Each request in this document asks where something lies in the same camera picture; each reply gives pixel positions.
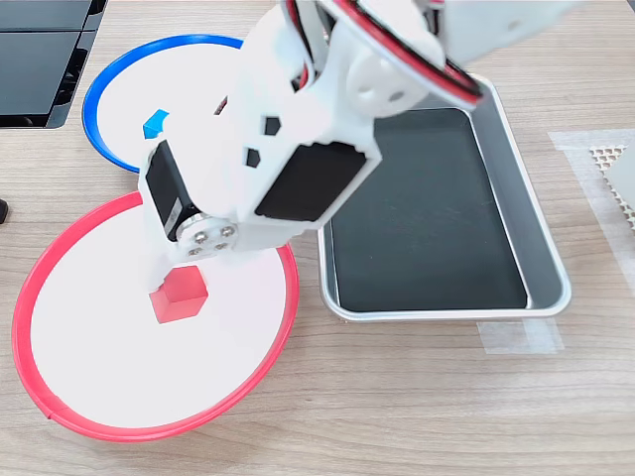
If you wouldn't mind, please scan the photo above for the small red cube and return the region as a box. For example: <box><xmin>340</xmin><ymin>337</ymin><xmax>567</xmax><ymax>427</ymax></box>
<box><xmin>148</xmin><ymin>265</ymin><xmax>208</xmax><ymax>324</ymax></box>

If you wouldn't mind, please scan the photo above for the small blue cube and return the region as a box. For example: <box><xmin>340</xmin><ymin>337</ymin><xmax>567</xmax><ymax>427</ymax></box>
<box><xmin>142</xmin><ymin>109</ymin><xmax>171</xmax><ymax>141</ymax></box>

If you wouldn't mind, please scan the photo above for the black tray mat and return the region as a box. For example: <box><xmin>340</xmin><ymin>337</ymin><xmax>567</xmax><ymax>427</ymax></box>
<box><xmin>329</xmin><ymin>107</ymin><xmax>528</xmax><ymax>313</ymax></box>

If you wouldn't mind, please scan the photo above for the steel tray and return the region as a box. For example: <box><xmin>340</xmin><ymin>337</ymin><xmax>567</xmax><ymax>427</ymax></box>
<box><xmin>317</xmin><ymin>73</ymin><xmax>572</xmax><ymax>323</ymax></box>

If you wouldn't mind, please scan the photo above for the red-rimmed white round plate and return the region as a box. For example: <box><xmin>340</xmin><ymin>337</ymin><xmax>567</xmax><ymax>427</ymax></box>
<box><xmin>10</xmin><ymin>190</ymin><xmax>301</xmax><ymax>444</ymax></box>

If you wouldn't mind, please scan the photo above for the blue-rimmed white round plate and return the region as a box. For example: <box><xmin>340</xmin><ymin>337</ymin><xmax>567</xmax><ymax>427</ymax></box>
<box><xmin>81</xmin><ymin>33</ymin><xmax>249</xmax><ymax>175</ymax></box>

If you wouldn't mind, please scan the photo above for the black flat device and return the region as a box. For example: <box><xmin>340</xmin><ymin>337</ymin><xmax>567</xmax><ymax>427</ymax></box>
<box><xmin>0</xmin><ymin>29</ymin><xmax>98</xmax><ymax>130</ymax></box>
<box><xmin>0</xmin><ymin>0</ymin><xmax>109</xmax><ymax>34</ymax></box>

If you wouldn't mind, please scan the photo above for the clear tape strip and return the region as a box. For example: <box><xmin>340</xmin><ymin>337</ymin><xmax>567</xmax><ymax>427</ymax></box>
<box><xmin>475</xmin><ymin>318</ymin><xmax>566</xmax><ymax>356</ymax></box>

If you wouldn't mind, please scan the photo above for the red and black arm cable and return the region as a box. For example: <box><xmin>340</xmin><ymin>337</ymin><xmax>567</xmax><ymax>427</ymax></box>
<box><xmin>334</xmin><ymin>0</ymin><xmax>486</xmax><ymax>106</ymax></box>

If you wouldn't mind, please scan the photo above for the pale perforated base plate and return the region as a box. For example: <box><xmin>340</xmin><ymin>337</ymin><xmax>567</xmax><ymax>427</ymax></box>
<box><xmin>588</xmin><ymin>142</ymin><xmax>635</xmax><ymax>232</ymax></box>

